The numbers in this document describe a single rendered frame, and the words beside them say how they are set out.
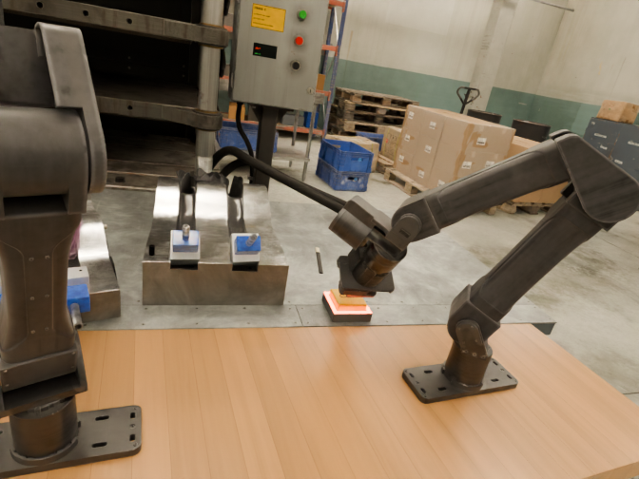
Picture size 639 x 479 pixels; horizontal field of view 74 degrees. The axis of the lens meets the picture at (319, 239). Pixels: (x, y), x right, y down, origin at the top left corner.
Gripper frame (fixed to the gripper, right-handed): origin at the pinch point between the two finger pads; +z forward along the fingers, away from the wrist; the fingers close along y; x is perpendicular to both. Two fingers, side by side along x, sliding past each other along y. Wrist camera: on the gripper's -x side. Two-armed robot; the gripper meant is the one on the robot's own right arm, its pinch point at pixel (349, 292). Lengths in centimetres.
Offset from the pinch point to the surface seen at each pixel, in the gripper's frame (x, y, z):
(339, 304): 2.9, 2.5, -0.6
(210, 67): -80, 30, 18
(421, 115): -319, -203, 222
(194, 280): -1.0, 29.6, 0.9
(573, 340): -29, -187, 119
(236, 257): -4.7, 22.7, -2.5
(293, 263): -13.6, 7.2, 15.7
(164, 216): -20.5, 36.9, 10.9
